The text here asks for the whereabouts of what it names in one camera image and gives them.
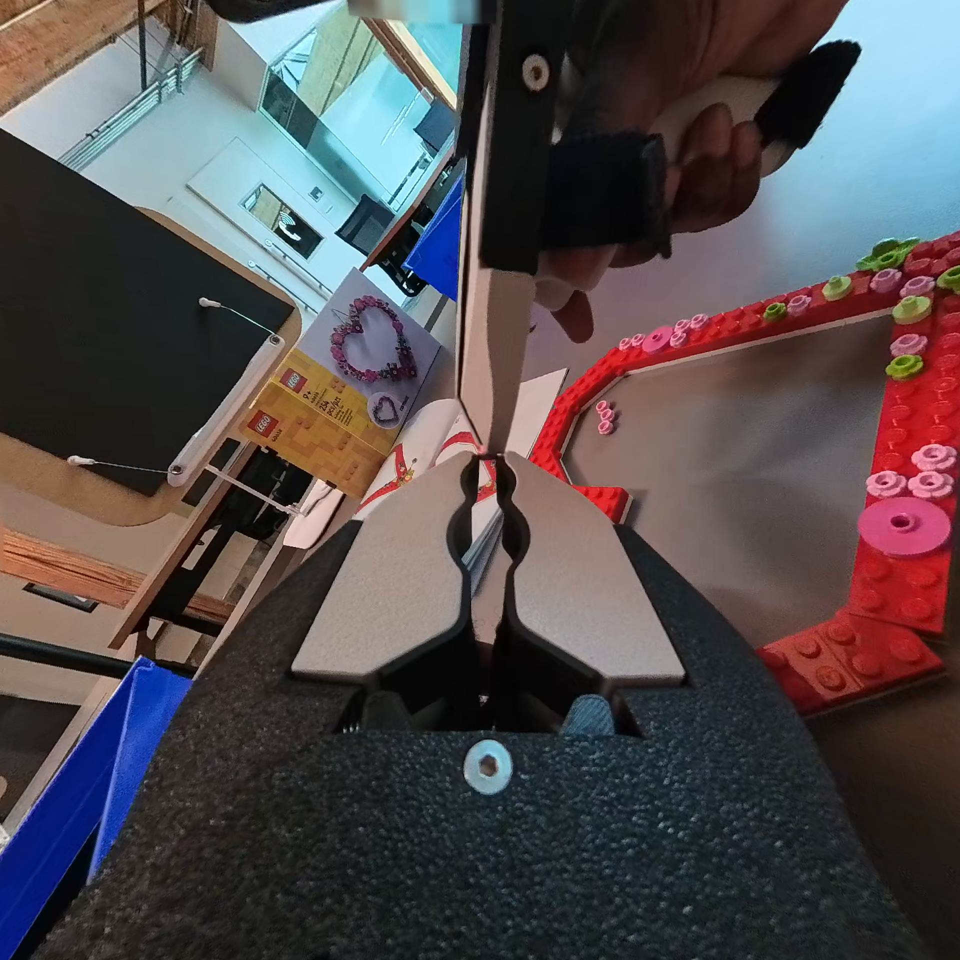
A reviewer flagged open instruction booklet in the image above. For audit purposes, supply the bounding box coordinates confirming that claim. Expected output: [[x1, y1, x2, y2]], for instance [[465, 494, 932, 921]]
[[352, 367, 570, 590]]

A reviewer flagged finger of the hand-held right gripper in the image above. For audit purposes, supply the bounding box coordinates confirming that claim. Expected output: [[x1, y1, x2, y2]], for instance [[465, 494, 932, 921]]
[[456, 266, 538, 457]]

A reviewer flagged group of pink flower studs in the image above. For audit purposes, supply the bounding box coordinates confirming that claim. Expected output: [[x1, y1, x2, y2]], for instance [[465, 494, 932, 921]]
[[618, 268, 960, 502]]

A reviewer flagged person's right hand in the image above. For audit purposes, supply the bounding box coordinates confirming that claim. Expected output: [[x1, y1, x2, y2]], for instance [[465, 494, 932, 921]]
[[534, 0, 852, 345]]

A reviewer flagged black office chair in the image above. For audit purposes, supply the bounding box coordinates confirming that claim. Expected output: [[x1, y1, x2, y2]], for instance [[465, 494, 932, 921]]
[[335, 193, 397, 256]]

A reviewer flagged grey desk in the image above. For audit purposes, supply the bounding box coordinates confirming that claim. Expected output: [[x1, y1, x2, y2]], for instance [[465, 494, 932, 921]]
[[517, 0, 960, 960]]

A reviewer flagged blue plastic bin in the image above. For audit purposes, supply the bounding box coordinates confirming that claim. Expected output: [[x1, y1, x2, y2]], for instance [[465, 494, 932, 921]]
[[0, 654, 195, 960], [403, 171, 466, 303]]

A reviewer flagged yellow and lilac toy box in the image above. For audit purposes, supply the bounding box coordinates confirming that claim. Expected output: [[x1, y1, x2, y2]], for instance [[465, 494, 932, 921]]
[[238, 267, 444, 498]]

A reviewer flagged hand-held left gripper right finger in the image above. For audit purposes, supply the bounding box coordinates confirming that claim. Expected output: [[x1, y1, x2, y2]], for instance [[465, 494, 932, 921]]
[[497, 452, 688, 699]]

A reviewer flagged red brick heart frame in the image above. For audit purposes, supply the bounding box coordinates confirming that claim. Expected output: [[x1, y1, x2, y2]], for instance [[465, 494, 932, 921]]
[[528, 231, 960, 717]]

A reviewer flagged phone icon wall sign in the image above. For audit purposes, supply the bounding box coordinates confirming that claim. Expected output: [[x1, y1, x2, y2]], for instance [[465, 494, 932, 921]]
[[240, 182, 325, 261]]

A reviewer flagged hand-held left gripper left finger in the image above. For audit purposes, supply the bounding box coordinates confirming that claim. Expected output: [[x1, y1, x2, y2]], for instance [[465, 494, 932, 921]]
[[291, 452, 481, 687]]

